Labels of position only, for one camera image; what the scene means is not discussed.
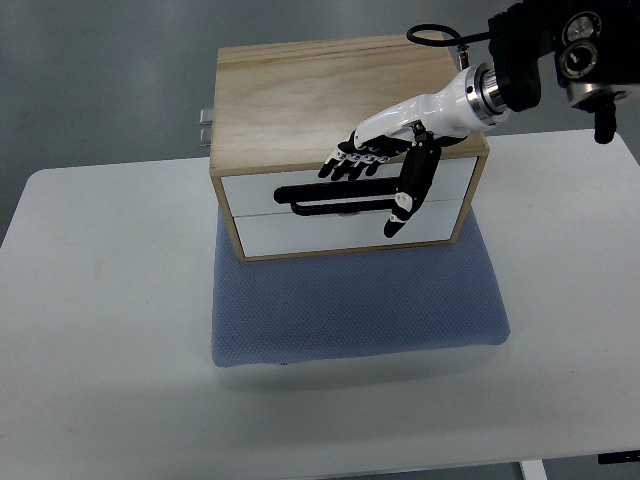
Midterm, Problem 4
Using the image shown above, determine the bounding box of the black table control panel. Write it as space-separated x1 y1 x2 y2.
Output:
597 450 640 465

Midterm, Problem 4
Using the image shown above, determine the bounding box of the white drawer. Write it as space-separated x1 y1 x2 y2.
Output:
222 157 477 217
235 200 462 258

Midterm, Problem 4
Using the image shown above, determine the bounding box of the white top drawer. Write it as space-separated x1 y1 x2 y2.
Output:
222 157 477 217

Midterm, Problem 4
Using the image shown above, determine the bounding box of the blue mesh mat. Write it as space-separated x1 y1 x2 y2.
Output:
211 216 510 368

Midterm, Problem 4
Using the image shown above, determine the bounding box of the black metal drawer handle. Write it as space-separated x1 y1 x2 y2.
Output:
273 175 433 217

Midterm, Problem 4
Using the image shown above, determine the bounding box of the white table leg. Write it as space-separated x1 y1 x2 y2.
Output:
519 459 548 480

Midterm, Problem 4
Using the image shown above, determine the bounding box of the metal clamp behind cabinet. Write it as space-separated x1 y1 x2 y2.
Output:
199 107 213 147

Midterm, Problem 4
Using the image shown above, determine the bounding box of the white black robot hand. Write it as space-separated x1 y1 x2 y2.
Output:
318 64 510 238

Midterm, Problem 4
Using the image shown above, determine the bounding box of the wooden drawer cabinet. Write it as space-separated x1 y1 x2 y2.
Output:
210 36 489 261

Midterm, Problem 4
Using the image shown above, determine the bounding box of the white bottom drawer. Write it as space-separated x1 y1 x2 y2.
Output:
235 200 462 258

